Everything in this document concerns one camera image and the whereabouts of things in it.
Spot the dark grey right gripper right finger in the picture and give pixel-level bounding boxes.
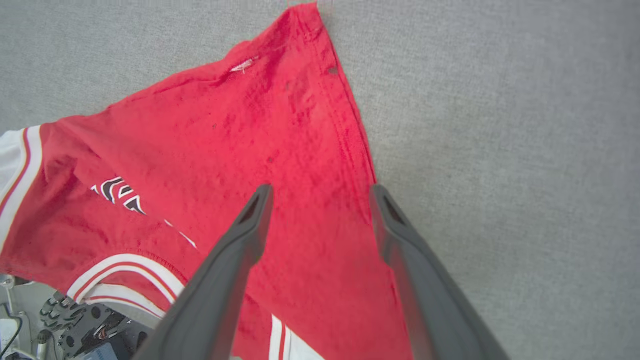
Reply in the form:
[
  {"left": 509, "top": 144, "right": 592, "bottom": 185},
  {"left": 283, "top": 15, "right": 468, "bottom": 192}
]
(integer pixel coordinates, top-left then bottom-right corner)
[{"left": 370, "top": 183, "right": 509, "bottom": 360}]

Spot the grey fabric sofa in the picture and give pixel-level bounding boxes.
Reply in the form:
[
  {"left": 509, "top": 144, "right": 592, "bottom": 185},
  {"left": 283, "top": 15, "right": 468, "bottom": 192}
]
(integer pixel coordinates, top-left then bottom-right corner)
[{"left": 0, "top": 0, "right": 640, "bottom": 360}]

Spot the red white sports jersey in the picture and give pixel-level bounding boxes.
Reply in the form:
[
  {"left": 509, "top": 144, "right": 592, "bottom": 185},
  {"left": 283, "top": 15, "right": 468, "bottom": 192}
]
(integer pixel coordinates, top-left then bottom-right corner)
[{"left": 0, "top": 2, "right": 417, "bottom": 360}]

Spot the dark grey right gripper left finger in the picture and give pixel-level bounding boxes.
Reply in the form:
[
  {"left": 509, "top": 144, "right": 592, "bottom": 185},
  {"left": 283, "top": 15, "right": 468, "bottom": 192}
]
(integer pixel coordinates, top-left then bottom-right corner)
[{"left": 130, "top": 184, "right": 275, "bottom": 360}]

